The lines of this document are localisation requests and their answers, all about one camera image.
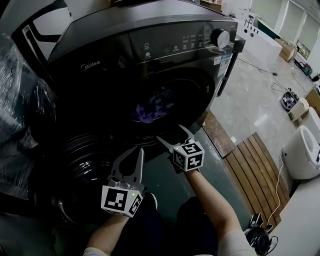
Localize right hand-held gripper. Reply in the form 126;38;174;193
155;124;206;175

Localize green tool case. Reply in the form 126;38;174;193
294;61;314;76

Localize black extension cable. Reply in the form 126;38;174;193
237;58;279;76

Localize white cable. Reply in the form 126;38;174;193
266;149;286;225

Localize white toilet with open lid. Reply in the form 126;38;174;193
281;124;320;181

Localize dark green bathtub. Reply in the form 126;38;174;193
257;18;276;37

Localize plastic-wrapped black appliance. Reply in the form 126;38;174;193
0;32;59;199

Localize person's left forearm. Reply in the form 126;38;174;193
86;214;131;254

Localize black washing machine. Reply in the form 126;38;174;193
32;3;240;225

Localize wooden slat mat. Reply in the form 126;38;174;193
223;132;291;231

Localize grey roller blind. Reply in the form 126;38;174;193
297;9;320;44
278;0;307;41

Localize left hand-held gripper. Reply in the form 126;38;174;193
100;146;146;219

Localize closed cardboard box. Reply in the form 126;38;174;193
274;37;296;62

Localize white rectangular bathtub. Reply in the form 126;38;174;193
236;7;283;61

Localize small cream appliance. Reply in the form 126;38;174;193
287;97;311;123

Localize tall white and black appliance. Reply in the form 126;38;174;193
11;0;74;84

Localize person's right forearm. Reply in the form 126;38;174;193
184;169;245;241

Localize person's black left shoe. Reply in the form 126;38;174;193
142;191;159;211

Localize open brown cardboard box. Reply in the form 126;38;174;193
304;88;320;114

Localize black round tray of parts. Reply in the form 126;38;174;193
281;87;301;111

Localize black headphones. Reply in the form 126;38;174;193
244;212;279;256

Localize purple clothes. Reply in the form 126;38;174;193
131;88;176;125

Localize person's black trousers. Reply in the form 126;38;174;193
138;196;222;256

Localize person's white shirt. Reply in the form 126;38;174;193
82;228;259;256

